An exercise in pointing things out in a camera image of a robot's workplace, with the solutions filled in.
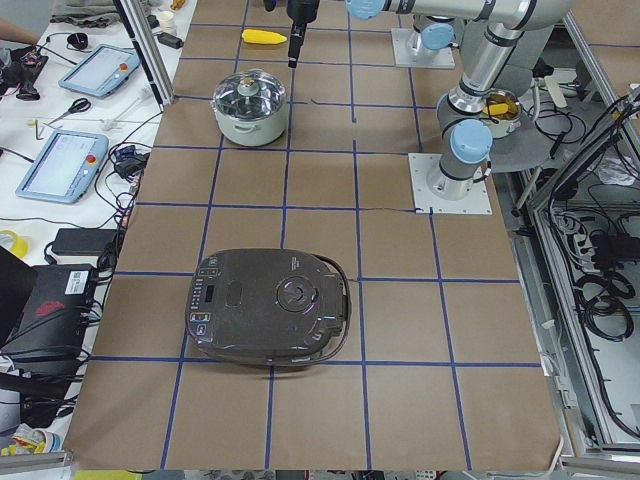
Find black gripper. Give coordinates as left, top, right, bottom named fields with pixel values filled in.
left=286, top=0, right=319, bottom=69

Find yellow corn cob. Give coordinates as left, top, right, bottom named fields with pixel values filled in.
left=241, top=28, right=287, bottom=46

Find glass pot lid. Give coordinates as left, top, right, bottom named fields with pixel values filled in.
left=211, top=69, right=287, bottom=121

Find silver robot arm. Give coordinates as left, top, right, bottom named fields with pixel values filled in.
left=346, top=0, right=574, bottom=201
left=286, top=1, right=455, bottom=69

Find pale green cooking pot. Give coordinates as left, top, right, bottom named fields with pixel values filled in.
left=211, top=69, right=289, bottom=147

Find steel pot with corn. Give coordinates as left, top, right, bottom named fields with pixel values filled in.
left=480, top=90, right=522, bottom=139

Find upper blue teach pendant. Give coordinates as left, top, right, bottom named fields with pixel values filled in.
left=58, top=44, right=140, bottom=98

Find blue teach pendant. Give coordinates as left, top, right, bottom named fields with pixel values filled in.
left=58, top=44, right=140, bottom=98
left=15, top=129, right=109, bottom=204

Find black round cup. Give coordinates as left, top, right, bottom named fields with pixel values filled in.
left=66, top=32, right=89, bottom=51

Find grey round chair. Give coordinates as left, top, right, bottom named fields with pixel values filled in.
left=460, top=21, right=552, bottom=173

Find lower blue teach pendant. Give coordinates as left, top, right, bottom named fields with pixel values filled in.
left=15, top=129, right=109, bottom=204

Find dark brown rice cooker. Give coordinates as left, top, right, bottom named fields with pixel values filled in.
left=185, top=248, right=351, bottom=367

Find black power adapter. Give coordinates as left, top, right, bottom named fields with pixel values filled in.
left=51, top=228, right=116, bottom=256

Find yellow tape roll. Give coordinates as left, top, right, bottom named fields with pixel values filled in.
left=0, top=230, right=29, bottom=259

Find black red computer box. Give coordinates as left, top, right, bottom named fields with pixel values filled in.
left=1, top=264, right=99, bottom=376

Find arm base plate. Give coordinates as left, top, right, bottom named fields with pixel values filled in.
left=391, top=23, right=455, bottom=69
left=408, top=153, right=492, bottom=215

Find aluminium frame post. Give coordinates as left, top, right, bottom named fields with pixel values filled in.
left=114, top=0, right=174, bottom=107

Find black handled scissors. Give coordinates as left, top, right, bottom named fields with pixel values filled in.
left=51, top=97, right=92, bottom=123

